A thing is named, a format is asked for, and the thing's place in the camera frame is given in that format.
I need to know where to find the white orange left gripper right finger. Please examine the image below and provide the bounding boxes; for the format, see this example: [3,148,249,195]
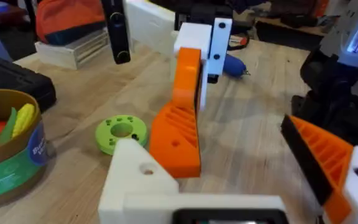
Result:
[280,114,358,224]

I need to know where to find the bare white left gripper left finger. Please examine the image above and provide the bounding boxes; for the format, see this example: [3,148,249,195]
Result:
[98,138,180,224]

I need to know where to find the blue electric screwdriver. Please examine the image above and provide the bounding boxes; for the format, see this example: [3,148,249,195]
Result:
[223,54,251,78]

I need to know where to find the green disc with holes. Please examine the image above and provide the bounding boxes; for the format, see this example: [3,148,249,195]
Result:
[94,114,149,156]

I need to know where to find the black flat box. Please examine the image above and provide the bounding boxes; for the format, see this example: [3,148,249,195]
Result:
[254,21,324,52]

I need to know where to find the brown tub with toys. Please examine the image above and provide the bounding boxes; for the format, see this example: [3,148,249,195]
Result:
[0,88,57,208]

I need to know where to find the orange and dark bag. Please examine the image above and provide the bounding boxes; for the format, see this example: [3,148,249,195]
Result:
[35,0,106,46]

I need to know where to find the black plastic case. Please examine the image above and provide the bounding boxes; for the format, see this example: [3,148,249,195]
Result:
[0,57,57,113]

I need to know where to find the red handled tool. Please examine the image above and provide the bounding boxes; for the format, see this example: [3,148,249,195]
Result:
[227,33,249,51]

